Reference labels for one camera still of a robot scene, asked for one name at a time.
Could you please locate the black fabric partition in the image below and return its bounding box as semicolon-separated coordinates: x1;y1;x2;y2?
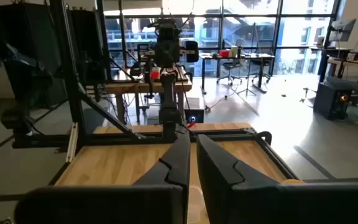
0;1;105;106

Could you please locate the wooden workbench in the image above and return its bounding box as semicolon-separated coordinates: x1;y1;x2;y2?
85;70;194;124

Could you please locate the grey desk monitor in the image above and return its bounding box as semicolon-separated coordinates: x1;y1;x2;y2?
328;18;357;43

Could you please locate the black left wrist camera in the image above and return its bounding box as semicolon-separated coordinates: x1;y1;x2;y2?
155;17;181;42

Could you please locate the black tripod stand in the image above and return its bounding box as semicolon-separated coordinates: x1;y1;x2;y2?
237;22;257;97

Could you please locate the black office chair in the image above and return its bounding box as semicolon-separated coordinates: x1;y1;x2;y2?
249;58;273;84
216;58;242;86

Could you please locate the dark bulky equipment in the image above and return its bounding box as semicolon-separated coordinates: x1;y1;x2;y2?
0;21;54;138

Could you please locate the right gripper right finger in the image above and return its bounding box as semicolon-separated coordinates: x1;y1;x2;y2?
196;134;358;224

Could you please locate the black office desk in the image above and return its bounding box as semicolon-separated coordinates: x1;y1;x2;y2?
199;52;275;94

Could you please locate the black computer red light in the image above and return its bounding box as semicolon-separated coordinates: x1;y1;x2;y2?
313;81;353;121

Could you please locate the black computer blue light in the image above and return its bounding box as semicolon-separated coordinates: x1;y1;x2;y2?
184;98;204;124

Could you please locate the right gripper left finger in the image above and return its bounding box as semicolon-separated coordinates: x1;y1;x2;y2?
14;133;192;224

